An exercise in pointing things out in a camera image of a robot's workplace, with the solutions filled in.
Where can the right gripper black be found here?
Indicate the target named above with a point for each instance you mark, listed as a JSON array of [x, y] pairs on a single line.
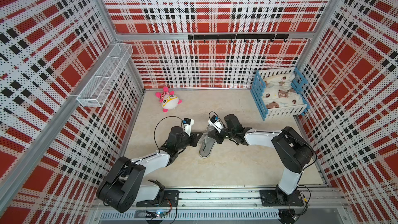
[[217, 137]]

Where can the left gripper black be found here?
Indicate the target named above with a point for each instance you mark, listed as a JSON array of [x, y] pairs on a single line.
[[194, 138]]

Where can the grey shoelace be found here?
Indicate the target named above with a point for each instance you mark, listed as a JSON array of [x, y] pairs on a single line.
[[211, 135]]

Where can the grey canvas sneaker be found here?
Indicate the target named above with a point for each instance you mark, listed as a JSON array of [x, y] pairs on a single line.
[[205, 150]]

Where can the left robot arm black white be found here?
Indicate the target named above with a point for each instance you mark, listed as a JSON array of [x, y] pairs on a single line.
[[124, 184]]

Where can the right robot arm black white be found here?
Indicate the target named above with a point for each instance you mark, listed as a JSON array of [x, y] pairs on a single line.
[[294, 153]]

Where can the white pink plush toy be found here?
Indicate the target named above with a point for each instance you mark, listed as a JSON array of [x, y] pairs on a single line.
[[168, 99]]

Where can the white printed cloth bundle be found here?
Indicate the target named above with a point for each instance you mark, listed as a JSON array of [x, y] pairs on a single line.
[[280, 93]]

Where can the green circuit board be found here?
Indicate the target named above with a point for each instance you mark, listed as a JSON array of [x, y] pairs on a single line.
[[154, 215]]

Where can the blue white slatted crate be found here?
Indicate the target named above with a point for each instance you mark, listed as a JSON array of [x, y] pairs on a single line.
[[258, 87]]

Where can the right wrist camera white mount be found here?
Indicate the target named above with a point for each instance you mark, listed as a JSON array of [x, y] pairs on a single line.
[[216, 123]]

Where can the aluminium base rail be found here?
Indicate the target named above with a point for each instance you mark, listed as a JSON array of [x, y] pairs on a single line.
[[234, 205]]

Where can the black hook rail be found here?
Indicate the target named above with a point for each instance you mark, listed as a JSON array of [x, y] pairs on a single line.
[[244, 37]]

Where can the white wire mesh basket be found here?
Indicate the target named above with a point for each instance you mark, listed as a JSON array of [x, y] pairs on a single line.
[[111, 65]]

